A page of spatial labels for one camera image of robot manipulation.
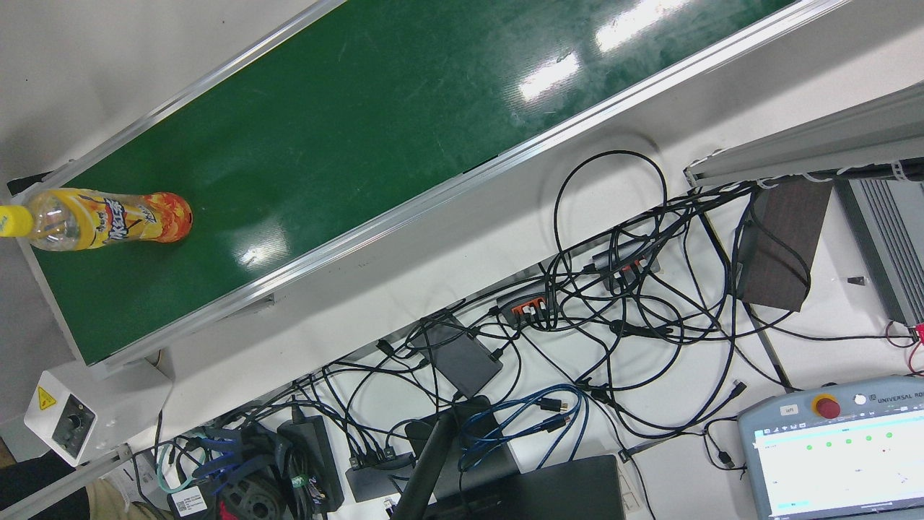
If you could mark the orange tea bottle yellow cap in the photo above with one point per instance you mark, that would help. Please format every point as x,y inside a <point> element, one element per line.
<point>108,220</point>

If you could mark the black hub with orange ports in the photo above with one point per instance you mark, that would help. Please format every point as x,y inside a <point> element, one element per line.
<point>624,263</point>
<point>527,307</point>

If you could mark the black flat docking box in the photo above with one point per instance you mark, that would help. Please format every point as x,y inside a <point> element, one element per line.
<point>458,357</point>

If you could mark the black monitor stand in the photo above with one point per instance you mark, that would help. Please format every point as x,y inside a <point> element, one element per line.
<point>429,469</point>

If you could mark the black multiport hub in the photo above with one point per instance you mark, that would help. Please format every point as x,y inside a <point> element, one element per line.
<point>375,480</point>

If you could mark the black desk monitor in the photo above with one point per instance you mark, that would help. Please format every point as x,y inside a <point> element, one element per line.
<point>548,495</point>

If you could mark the black power adapter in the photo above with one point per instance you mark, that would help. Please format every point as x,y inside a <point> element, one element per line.
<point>314,462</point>

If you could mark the white keyboard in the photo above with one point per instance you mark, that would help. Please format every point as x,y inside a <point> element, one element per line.
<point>635,487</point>

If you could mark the black spool case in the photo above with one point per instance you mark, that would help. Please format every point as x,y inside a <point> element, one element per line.
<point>253,502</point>

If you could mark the brown wooden block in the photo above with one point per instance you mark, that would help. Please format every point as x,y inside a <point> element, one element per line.
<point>783,245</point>

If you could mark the white barcode label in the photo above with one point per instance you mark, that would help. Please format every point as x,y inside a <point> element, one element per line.
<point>190,502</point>

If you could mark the grey robot teach pendant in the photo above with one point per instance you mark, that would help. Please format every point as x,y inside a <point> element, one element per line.
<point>830,469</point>

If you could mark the grey ribbed heat-sink box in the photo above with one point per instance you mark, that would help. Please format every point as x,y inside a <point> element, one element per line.
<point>891,238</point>

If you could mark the white conveyor control box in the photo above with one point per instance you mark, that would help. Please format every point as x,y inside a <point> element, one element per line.
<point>65,426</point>

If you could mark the green conveyor belt aluminium frame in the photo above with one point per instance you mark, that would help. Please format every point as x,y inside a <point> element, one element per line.
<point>361,144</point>

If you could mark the aluminium profile post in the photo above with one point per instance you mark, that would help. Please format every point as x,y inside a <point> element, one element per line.
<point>830,144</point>

